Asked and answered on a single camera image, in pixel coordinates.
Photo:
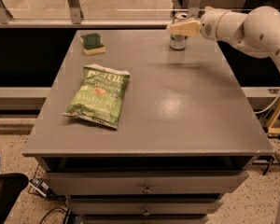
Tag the green white 7up can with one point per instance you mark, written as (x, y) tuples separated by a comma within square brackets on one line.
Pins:
[(178, 42)]

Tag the grey drawer cabinet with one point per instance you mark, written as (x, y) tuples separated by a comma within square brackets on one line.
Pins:
[(183, 111)]

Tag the metal window railing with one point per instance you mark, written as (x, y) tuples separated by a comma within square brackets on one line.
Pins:
[(92, 13)]

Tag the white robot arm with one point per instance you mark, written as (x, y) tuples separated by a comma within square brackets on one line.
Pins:
[(257, 34)]

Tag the power strip on floor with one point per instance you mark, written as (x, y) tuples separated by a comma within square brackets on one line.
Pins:
[(41, 187)]

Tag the middle grey drawer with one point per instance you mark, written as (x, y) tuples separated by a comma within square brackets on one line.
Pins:
[(145, 207)]

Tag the green jalapeno chip bag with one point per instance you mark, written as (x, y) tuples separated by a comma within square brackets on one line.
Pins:
[(100, 96)]

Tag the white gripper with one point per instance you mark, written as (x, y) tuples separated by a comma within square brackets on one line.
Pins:
[(208, 27)]

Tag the grey drawer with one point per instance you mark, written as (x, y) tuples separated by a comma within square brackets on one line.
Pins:
[(132, 183), (145, 207)]

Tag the top grey drawer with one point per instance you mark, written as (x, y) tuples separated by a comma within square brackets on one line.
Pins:
[(132, 183)]

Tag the black chair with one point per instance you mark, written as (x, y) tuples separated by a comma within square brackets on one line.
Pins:
[(11, 186)]

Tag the green yellow sponge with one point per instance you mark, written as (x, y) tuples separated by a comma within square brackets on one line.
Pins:
[(92, 44)]

